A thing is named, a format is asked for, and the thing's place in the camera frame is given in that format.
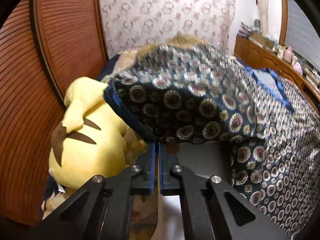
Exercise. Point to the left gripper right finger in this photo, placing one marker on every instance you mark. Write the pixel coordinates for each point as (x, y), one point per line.
(200, 175)

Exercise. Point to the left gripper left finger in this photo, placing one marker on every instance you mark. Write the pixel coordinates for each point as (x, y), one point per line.
(102, 207)

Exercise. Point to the navy circle-patterned garment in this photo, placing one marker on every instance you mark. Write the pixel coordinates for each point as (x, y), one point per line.
(267, 128)

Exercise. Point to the yellow plush toy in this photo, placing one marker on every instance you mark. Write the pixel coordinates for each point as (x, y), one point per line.
(91, 139)

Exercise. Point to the wooden dresser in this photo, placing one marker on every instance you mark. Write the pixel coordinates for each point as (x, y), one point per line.
(258, 58)

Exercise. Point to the clutter on dresser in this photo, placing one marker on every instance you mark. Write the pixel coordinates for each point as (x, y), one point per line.
(283, 52)

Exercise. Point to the brown louvered wardrobe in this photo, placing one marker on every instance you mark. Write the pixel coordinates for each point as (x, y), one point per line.
(45, 45)

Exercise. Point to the grey window blind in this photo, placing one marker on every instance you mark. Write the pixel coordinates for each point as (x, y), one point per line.
(301, 35)

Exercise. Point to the pink circle-patterned curtain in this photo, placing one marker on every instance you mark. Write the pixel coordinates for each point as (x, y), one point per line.
(130, 24)

